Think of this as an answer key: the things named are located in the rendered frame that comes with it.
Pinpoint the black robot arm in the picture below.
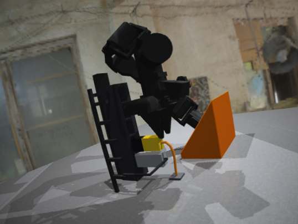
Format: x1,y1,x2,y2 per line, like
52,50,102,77
101,22,203,128

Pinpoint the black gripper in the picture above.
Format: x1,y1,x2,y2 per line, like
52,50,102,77
124,68,181,139

